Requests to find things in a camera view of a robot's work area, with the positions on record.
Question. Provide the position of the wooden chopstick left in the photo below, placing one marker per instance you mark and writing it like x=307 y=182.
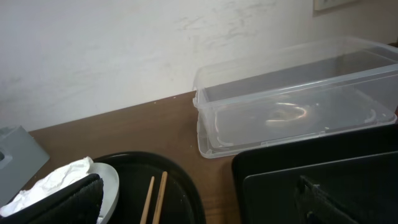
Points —
x=147 y=201

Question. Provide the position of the grey ceramic plate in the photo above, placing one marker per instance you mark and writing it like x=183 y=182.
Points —
x=110 y=179

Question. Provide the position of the crumpled white napkin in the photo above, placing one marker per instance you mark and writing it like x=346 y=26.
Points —
x=55 y=181

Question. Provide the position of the round black serving tray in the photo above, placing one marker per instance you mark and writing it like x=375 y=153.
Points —
x=181 y=202

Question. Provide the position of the black rectangular tray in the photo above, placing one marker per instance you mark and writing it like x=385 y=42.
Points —
x=265 y=178

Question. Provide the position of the clear plastic bin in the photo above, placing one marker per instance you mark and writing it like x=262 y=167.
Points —
x=302 y=92

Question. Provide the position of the grey plastic dishwasher rack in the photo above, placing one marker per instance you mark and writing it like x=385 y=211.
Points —
x=21 y=158

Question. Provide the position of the wooden chopstick right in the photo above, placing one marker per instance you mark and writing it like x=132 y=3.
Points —
x=160 y=198

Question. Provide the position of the wooden chopstick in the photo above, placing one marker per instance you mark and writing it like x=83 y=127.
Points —
x=160 y=198
x=147 y=201

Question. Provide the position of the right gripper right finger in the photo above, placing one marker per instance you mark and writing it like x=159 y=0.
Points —
x=344 y=202

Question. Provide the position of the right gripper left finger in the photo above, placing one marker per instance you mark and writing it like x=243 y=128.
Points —
x=80 y=202

